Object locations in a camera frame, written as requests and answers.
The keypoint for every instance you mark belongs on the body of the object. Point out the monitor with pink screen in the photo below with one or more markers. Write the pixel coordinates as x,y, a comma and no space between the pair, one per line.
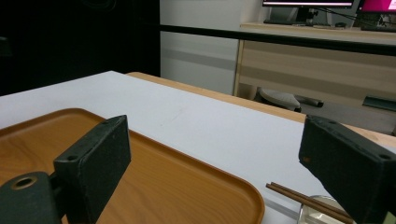
376,4

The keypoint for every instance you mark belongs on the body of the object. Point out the light wooden desk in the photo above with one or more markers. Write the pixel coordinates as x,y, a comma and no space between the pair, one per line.
311,71

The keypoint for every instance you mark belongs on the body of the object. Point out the brown wooden tray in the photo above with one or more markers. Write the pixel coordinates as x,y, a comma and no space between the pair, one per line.
174,186

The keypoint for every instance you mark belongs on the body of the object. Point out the black curtain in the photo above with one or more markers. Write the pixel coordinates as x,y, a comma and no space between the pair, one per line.
62,46

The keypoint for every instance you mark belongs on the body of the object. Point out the white table cover board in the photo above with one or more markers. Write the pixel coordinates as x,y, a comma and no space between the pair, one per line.
202,124

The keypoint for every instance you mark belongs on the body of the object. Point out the black computer monitor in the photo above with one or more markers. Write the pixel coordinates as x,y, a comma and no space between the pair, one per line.
308,3

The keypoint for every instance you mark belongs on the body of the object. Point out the grey chair base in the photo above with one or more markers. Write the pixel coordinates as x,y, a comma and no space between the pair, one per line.
277,98

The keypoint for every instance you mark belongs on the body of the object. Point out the green bowl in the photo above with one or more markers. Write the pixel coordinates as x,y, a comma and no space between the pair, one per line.
392,219

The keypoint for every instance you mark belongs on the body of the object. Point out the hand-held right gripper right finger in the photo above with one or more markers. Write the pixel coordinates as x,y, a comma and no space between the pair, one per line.
348,168

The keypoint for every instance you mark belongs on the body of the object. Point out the black keyboard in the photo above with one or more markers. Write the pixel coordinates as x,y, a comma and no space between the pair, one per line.
379,28

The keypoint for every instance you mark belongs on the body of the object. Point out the white cabinet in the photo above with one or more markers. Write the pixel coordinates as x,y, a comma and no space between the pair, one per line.
199,77

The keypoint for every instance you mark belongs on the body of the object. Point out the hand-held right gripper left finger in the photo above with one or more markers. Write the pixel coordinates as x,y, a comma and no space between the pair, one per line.
93,161

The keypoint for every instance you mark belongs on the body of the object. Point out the black metal frame bar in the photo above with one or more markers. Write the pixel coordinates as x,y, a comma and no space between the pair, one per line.
280,39

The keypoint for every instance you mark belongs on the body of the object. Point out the clear glass container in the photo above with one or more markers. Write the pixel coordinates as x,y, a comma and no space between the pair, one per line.
311,215

